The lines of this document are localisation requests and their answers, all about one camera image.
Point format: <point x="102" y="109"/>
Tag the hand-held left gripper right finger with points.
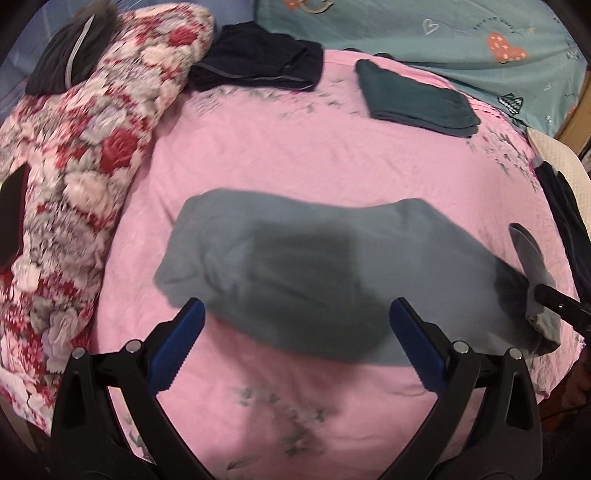
<point x="415" y="344"/>

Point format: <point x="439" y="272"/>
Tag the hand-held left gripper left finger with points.
<point x="178" y="344"/>

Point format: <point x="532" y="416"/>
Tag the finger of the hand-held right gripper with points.
<point x="563" y="305"/>

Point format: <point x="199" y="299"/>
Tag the grey pants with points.
<point x="300" y="258"/>

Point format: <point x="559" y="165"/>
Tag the folded dark teal pants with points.
<point x="415" y="99"/>

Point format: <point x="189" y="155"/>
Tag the folded navy pants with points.
<point x="254" y="57"/>

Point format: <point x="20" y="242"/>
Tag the dark navy garment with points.
<point x="570" y="217"/>

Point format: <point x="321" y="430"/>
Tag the white quilted pillow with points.
<point x="561" y="152"/>

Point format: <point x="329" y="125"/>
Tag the black smartphone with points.
<point x="13" y="212"/>

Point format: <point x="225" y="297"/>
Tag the red floral quilt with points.
<point x="101" y="138"/>

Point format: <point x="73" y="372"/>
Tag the pink floral bedsheet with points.
<point x="286" y="147"/>

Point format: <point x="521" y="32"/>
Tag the teal heart print blanket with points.
<point x="415" y="32"/>

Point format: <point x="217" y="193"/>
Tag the dark grey striped garment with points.
<point x="60" y="55"/>

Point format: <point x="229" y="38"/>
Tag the wooden bed frame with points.
<point x="575" y="124"/>

